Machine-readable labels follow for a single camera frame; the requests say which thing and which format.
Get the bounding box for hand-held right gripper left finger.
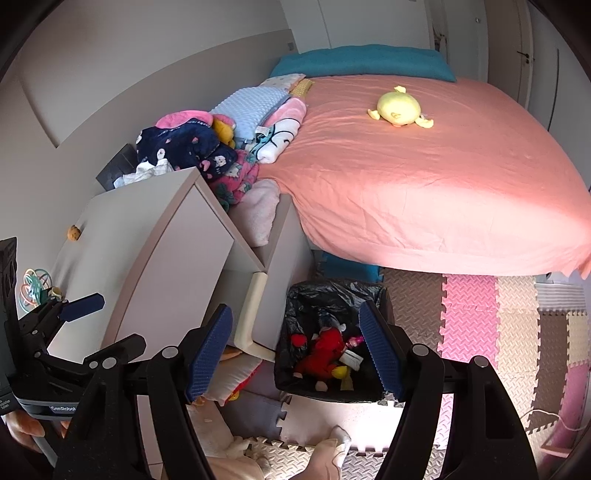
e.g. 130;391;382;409
53;304;234;480

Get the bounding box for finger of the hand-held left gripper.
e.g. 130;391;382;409
32;293;106;333
83;335;147;366

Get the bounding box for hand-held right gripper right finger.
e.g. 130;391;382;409
359;300;539;480

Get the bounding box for red and cream plush doll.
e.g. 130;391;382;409
290;327;348;380

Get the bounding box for bin with black bag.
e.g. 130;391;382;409
274;279;395;403

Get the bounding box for person's left hand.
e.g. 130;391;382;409
8;410;71;455

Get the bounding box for white cartoon cushion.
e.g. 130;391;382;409
191;346;264;407

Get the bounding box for foam puzzle floor mats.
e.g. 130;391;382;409
222;265;591;480

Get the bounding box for white bedside cabinet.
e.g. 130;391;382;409
228;194;319;361

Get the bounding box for black box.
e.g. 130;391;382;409
96;143;139;191

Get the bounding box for white cloth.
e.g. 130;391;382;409
113;161;175;188

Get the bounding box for light pink fuzzy blanket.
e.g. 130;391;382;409
231;179;281;247

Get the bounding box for pink floral blanket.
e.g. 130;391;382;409
208;150;260;213

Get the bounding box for bed with pink sheet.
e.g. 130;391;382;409
259;74;591;280

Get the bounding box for navy printed blanket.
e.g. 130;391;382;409
136;109;238;182

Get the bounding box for orange-yellow plush toy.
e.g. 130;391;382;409
211;115;238;149

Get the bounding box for pink and white blanket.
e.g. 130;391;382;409
252;98;308;164

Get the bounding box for pale yellow duck plush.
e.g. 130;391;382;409
368;85;435;129

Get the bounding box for light blue dotted blanket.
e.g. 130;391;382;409
210;85;291;141

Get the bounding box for yellow knitted cloth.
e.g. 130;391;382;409
288;78;315;100

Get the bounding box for white printed small pillow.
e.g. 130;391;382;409
259;73;308;90

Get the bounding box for teal pillow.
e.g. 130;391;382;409
269;45;458;84

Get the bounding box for white wardrobe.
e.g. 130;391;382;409
281;0;490;84

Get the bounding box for white door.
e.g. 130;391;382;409
489;0;561;124

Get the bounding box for pastel ring ball toy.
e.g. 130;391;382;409
18;267;52;311

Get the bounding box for white cable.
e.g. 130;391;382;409
522;406;589;432

